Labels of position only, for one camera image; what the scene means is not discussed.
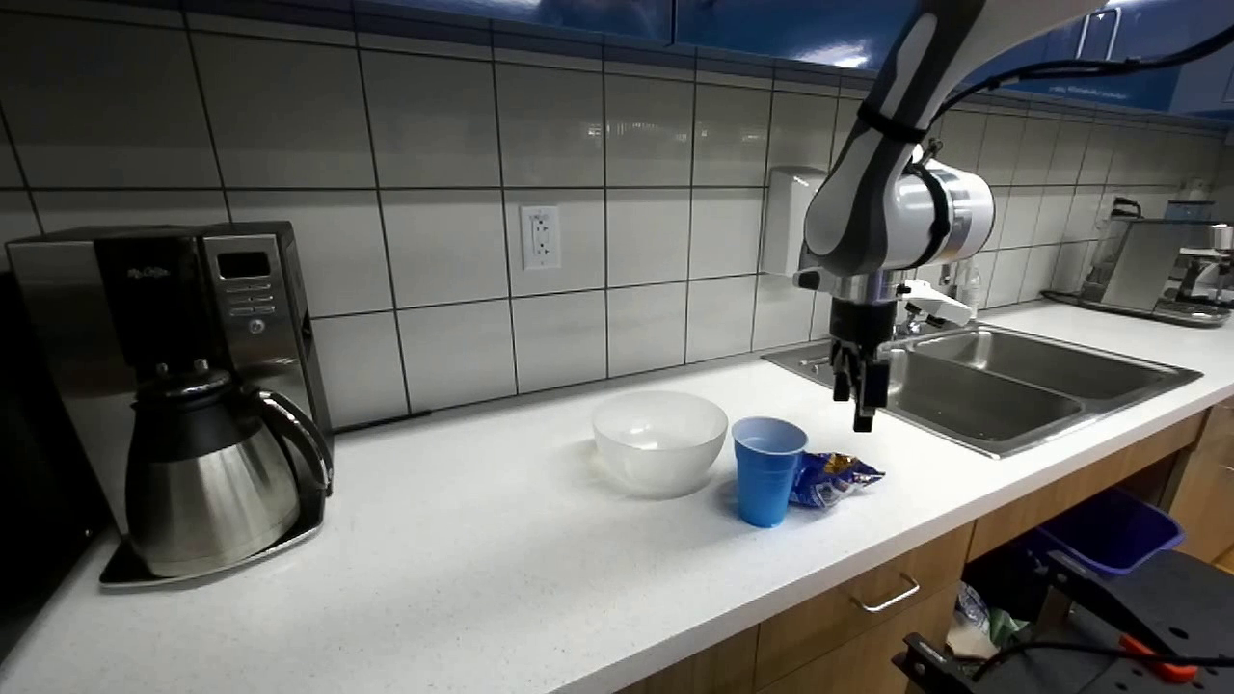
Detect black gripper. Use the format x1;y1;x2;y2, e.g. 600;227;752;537
824;298;903;435

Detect blue snack packet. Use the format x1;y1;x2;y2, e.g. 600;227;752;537
785;447;890;511

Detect translucent plastic bowl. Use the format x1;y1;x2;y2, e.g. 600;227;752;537
584;388;734;501

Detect blue plastic cup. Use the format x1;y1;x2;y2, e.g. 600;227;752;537
727;411;815;530

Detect stainless steel double sink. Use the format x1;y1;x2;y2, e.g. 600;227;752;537
766;319;1205;463

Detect wooden base cabinets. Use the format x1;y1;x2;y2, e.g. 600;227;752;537
622;399;1234;694

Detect blue plastic bin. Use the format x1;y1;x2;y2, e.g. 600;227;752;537
1029;484;1189;582

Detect silver countertop appliance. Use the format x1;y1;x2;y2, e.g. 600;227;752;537
1075;191;1234;332

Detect black equipment stand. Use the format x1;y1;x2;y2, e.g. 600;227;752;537
890;547;1234;694

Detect black steel coffee maker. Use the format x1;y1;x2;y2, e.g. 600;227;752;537
2;219;335;589

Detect stainless steel coffee carafe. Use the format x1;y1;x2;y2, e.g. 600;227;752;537
120;363;335;582

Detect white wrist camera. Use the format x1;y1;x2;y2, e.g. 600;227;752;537
894;281;984;340

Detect white wall soap dispenser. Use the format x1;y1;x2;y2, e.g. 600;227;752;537
762;164;830;285

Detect silver drawer handle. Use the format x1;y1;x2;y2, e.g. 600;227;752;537
853;575;924;621

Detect white wall outlet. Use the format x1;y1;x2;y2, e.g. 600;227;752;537
518;205;566;277

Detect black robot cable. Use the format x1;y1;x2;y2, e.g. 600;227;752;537
946;19;1234;124

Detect orange handled tool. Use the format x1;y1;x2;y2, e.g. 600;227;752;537
1115;630;1205;684

